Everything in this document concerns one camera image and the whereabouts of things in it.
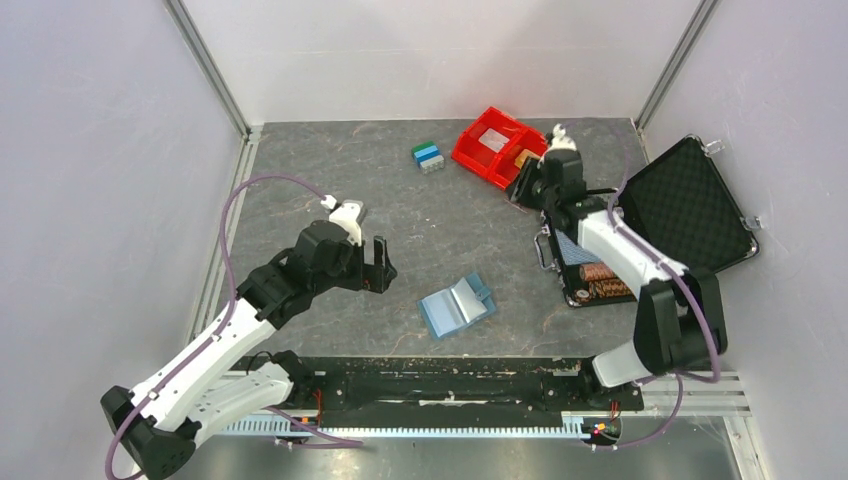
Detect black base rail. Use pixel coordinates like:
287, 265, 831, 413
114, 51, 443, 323
277, 356, 646, 434

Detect stacked green blue white blocks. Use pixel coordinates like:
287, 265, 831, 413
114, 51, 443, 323
411, 141, 445, 174

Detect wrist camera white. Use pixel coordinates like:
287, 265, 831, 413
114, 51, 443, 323
545, 123, 578, 151
320, 195, 367, 246

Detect red divided plastic bin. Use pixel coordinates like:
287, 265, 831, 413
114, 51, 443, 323
451, 106, 547, 190

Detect blue playing card deck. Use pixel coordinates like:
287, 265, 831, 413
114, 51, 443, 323
554, 230, 601, 265

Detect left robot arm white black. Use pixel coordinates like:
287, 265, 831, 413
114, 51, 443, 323
100, 220, 397, 479

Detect white card in bin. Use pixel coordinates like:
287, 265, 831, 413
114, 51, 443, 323
479, 128, 509, 153

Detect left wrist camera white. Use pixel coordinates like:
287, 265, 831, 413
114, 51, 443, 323
320, 195, 367, 246

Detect aluminium frame post left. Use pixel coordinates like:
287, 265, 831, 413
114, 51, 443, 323
164, 0, 252, 138

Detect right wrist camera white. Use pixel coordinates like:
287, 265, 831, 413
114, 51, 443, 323
545, 123, 578, 151

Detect black poker chip case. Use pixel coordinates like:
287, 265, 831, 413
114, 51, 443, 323
541, 135, 760, 308

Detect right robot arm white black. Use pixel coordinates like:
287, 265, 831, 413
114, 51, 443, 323
507, 147, 727, 408

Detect blue card holder wallet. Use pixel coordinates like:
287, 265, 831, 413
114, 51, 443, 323
417, 272, 497, 340

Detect orange brown chip row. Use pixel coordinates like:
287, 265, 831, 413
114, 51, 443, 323
584, 278, 633, 301

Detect orange green chip row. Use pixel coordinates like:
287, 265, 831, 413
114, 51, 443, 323
579, 262, 618, 282

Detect aluminium frame post right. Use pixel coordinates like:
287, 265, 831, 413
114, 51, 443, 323
634, 0, 721, 134

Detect orange card in bin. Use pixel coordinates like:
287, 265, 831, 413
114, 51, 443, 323
514, 149, 539, 168

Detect aluminium frame post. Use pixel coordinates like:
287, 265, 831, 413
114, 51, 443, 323
634, 0, 721, 134
164, 0, 252, 138

